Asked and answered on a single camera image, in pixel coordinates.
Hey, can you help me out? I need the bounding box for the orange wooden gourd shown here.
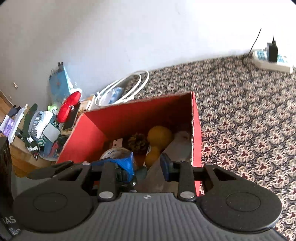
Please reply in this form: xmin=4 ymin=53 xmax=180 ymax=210
xmin=144 ymin=126 xmax=173 ymax=169

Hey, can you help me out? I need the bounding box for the clear plastic case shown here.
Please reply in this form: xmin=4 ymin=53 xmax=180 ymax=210
xmin=135 ymin=131 xmax=192 ymax=196

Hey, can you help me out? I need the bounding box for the large clear tape roll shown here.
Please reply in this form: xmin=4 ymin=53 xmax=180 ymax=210
xmin=100 ymin=147 xmax=134 ymax=172

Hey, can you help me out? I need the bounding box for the brown pine cone in box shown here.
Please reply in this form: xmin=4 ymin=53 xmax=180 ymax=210
xmin=127 ymin=133 xmax=149 ymax=155

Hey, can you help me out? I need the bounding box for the red cardboard box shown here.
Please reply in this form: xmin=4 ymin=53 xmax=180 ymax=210
xmin=56 ymin=91 xmax=204 ymax=197

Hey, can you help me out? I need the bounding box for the white square box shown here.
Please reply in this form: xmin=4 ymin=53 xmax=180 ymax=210
xmin=43 ymin=123 xmax=61 ymax=143

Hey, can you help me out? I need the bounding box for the red plush cushion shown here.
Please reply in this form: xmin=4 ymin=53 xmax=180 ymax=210
xmin=57 ymin=91 xmax=81 ymax=123

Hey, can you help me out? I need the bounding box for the blue paper bag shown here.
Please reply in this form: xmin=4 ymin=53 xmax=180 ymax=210
xmin=49 ymin=62 xmax=82 ymax=103

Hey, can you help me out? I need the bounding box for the white power strip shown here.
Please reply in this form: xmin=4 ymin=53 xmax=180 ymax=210
xmin=252 ymin=49 xmax=294 ymax=74

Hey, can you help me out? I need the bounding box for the black charger adapter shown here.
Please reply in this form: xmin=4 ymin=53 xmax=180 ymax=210
xmin=266 ymin=38 xmax=278 ymax=63

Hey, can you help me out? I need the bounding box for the white coiled cable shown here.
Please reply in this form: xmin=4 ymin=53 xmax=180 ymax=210
xmin=94 ymin=70 xmax=150 ymax=107

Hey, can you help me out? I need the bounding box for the black charger cable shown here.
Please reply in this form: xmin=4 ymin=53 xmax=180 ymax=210
xmin=208 ymin=28 xmax=263 ymax=75

